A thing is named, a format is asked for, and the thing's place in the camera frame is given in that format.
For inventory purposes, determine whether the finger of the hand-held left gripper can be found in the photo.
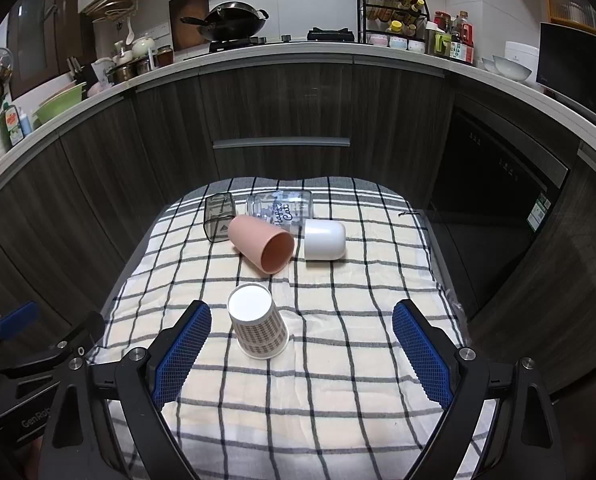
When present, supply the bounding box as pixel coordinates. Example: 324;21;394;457
0;310;107;386
0;301;41;358

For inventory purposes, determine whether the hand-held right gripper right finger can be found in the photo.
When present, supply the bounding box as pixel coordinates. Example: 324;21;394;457
392;299;566;480

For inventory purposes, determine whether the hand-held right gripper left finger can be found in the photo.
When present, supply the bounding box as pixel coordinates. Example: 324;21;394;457
38;300;213;480

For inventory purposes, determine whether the checked paper cup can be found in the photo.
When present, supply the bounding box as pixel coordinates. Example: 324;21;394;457
227;283;289;361

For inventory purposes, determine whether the pink plastic cup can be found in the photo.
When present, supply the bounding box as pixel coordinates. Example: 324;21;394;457
228;215;296;276

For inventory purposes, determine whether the dark transparent square cup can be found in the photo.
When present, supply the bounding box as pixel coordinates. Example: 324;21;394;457
204;193;237;244

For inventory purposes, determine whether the white plastic cup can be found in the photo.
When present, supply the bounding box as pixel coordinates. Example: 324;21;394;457
304;219;347;262

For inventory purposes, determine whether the clear printed glass cup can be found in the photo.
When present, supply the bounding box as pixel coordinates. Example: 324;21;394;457
246;190;313;235

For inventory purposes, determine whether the checked table cloth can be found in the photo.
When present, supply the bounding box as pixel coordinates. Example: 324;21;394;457
85;176;498;480

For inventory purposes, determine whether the black dishwasher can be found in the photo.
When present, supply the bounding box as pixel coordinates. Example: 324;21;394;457
428;105;571;306

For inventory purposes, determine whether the green dish soap bottle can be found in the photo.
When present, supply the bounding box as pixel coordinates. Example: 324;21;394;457
0;101;25;148

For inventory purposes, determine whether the green basin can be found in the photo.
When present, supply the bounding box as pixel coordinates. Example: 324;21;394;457
32;82;88;125

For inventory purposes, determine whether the white teapot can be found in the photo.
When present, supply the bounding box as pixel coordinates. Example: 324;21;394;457
130;35;156;59

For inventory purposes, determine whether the dark sauce bottle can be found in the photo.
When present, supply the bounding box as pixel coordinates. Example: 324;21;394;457
450;10;476;65

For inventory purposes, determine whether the black gas stove burner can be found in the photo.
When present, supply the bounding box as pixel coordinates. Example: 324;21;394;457
307;26;356;42
209;36;267;53

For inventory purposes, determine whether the white rice cooker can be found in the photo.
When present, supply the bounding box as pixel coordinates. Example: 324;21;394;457
505;41;541;73

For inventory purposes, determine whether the black microwave oven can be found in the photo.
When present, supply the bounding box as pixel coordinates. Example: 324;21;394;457
536;22;596;127

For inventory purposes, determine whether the black wok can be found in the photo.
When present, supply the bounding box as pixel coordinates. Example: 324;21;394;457
180;1;269;41

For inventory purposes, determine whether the black spice rack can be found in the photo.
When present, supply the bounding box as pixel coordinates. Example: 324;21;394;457
357;0;427;54

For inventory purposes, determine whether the brown cutting board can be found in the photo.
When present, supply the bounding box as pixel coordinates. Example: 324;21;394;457
169;0;211;52

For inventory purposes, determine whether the metal drawer handle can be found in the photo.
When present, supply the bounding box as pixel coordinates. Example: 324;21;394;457
213;136;352;150

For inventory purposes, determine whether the jar with green handle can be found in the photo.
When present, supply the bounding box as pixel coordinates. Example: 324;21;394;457
425;22;452;57

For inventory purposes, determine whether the wooden wall rack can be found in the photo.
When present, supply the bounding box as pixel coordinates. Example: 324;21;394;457
83;0;146;23

